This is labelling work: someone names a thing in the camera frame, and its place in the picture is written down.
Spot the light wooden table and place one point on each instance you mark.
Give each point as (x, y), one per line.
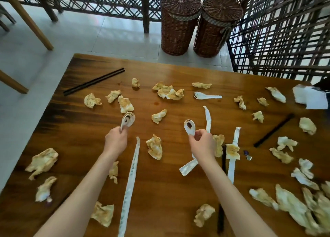
(27, 18)

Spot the used napkins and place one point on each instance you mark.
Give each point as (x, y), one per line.
(42, 159)

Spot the person's left hand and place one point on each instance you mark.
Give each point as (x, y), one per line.
(116, 144)

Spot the person's right forearm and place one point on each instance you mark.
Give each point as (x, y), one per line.
(232, 200)

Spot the dark wooden post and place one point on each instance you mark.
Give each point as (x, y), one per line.
(322, 84)

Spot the person's left forearm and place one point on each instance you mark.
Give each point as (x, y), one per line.
(85, 195)

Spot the white paper napkin pack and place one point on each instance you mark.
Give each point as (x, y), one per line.
(309, 96)

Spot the dark wooden lattice screen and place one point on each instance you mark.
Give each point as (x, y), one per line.
(145, 13)
(270, 38)

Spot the dark wooden stool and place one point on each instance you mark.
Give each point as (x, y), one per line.
(7, 15)

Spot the dark wooden table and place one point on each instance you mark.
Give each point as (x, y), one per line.
(165, 193)

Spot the brown wicker lidded basket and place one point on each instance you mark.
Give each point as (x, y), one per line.
(179, 25)
(216, 28)

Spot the person's right hand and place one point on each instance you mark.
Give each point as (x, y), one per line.
(205, 149)

